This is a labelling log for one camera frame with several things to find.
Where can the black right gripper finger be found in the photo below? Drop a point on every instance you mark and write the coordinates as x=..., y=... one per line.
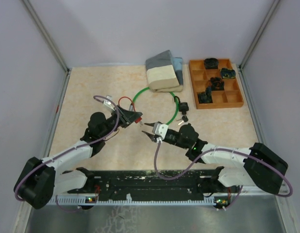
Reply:
x=151, y=136
x=154, y=124

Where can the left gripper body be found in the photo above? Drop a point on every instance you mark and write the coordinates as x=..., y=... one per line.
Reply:
x=112, y=121

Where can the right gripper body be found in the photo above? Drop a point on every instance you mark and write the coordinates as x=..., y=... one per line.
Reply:
x=173, y=139

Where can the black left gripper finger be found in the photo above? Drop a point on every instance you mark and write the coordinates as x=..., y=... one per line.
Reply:
x=125, y=122
x=126, y=114

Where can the green cable lock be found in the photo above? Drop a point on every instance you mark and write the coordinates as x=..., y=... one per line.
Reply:
x=171, y=93

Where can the red cable seal lock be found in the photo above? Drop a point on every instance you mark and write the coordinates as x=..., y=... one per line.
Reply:
x=132, y=107

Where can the black-headed key bunch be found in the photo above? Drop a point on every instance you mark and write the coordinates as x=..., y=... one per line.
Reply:
x=183, y=119

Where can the black Kaijing padlock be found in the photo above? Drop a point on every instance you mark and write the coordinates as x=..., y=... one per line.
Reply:
x=182, y=106

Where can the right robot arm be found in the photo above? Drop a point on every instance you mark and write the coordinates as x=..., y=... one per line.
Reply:
x=254, y=166

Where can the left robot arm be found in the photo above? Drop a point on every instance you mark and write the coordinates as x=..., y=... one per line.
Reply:
x=42, y=179

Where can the dark rolled item lower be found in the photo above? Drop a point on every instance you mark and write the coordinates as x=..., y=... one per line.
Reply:
x=206, y=96

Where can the dark rolled item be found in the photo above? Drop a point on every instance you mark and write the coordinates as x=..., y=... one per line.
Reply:
x=211, y=63
x=206, y=96
x=227, y=73
x=217, y=84

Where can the folded grey beige cloth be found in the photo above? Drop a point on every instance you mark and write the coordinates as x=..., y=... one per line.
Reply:
x=164, y=72

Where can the wooden compartment tray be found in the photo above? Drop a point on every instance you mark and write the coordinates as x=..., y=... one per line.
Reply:
x=230, y=97

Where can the dark rolled item middle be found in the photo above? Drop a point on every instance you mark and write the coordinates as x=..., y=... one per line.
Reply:
x=217, y=84

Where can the dark rolled item right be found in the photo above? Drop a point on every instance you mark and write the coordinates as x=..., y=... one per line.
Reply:
x=227, y=73

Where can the dark rolled item top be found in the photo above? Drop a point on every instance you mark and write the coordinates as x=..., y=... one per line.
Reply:
x=211, y=63

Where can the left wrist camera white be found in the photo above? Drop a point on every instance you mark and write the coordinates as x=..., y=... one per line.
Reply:
x=108, y=103

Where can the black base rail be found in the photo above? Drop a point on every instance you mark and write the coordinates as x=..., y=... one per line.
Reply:
x=145, y=185

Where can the aluminium frame post left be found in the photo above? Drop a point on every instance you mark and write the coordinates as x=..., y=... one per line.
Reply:
x=45, y=34

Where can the aluminium frame post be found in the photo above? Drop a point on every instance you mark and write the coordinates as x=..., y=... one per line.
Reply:
x=45, y=34
x=270, y=14

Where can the aluminium frame post right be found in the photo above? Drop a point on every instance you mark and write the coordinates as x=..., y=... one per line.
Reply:
x=270, y=14

